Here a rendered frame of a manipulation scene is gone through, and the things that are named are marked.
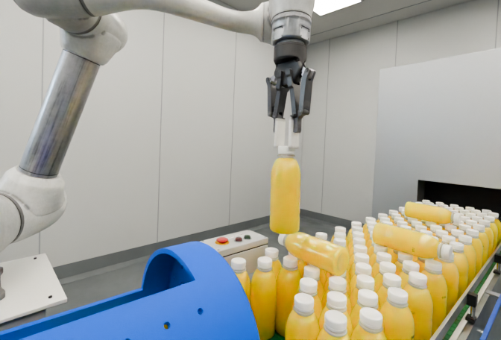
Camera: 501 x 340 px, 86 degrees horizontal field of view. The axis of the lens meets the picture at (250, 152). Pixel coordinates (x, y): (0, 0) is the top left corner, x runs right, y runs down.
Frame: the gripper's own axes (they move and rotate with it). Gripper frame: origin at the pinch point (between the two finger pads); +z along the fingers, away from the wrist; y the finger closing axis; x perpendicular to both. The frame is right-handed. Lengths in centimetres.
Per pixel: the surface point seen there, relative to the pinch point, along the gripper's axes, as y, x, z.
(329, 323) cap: 16.4, -4.9, 34.0
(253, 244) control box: -19.8, 8.6, 33.9
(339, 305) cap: 14.3, 1.9, 34.2
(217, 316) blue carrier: 15.0, -28.0, 24.6
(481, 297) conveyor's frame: 25, 77, 53
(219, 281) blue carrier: 12.0, -25.8, 22.1
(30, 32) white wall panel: -268, -43, -90
